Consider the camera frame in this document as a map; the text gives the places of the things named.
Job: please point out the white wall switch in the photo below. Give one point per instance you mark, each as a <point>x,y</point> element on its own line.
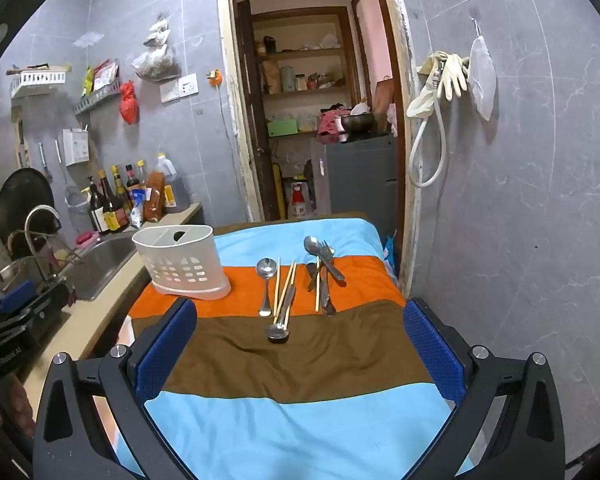
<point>170,92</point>

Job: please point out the steel sink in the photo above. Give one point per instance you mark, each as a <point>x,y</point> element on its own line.
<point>100,265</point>

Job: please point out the clear hanging plastic bags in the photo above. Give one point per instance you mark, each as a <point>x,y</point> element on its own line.
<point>155,57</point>

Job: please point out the person's left hand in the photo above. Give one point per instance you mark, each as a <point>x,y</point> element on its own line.
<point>7,405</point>

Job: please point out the grey cabinet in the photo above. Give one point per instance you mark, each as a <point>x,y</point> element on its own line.
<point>360,185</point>

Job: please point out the orange plug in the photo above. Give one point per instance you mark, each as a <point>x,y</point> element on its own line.
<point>215,77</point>

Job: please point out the green box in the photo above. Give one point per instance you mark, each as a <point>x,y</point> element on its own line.
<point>282,128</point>

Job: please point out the striped blue orange brown cloth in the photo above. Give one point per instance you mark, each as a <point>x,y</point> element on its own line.
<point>280,435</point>

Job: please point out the white plastic utensil holder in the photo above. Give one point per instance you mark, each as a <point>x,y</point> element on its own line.
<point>180,265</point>

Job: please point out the dark jar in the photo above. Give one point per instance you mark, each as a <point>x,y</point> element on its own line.
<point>269,45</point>

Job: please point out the red plastic bag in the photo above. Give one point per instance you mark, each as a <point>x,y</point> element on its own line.
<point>129,102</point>

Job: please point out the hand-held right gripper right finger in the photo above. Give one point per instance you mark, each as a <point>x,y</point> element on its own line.
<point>432,350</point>

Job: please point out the red cloth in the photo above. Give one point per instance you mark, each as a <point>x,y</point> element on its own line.
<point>330,125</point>

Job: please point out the white wall box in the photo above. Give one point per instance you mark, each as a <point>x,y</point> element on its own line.
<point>75,147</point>

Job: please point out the white plastic shelf basket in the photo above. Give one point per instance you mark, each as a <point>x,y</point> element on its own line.
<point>35,80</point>

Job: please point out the teal canister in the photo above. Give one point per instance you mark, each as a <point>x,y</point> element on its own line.
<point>287,80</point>

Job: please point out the blue white packet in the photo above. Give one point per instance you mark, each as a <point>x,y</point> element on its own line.
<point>138,210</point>

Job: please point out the pink sponge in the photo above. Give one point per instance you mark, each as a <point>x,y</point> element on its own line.
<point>86,239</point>

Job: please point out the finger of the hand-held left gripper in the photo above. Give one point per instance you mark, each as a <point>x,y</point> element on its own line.
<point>15,296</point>
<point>35,312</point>

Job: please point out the yellow pole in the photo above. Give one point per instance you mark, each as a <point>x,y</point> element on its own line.
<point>280,192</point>

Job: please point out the metal spoon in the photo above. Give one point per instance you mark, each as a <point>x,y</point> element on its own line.
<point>311,246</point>
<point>276,332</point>
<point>266,269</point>

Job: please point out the white mesh bag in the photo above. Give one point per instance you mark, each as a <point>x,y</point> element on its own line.
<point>482,80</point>

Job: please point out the red seasoning packet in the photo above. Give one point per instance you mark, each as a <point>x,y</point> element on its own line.
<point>105,74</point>

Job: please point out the black wok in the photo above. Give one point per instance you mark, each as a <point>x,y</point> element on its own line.
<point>20,200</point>

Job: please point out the cream rubber glove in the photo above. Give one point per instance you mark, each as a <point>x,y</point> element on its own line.
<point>452,75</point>
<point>422,95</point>

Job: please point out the red white bottle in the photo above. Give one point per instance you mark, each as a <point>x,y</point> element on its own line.
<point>301,202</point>

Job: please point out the white wall socket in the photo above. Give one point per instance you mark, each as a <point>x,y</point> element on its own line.
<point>188,85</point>

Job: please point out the metal fork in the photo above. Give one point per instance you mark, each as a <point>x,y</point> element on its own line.
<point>326,251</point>

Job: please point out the hanging metal strainer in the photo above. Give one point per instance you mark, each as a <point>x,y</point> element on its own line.
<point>75,197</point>

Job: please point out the wooden shelf unit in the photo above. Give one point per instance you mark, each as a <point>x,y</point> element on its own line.
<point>305,97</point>

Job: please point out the dark wooden door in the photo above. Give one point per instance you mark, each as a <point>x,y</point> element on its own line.
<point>260,125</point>

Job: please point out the metal table knife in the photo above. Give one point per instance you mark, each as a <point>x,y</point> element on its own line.
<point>329,302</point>

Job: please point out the yellow seasoning packet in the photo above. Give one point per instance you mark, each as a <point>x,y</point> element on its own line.
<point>88,81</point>

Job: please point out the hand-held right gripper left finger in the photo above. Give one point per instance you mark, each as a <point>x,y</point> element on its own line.
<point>167,345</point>

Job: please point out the wooden door frame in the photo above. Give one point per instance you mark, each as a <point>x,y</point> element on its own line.
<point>230,110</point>

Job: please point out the hanging metal ladle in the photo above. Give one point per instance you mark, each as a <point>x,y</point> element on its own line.
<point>45,162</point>

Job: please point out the brown paper bag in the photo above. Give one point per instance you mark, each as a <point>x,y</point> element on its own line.
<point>382,105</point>

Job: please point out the metal wall rack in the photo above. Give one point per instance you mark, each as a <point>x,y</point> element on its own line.
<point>97,97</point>

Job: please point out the metal pot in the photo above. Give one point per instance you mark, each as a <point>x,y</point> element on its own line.
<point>357,122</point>

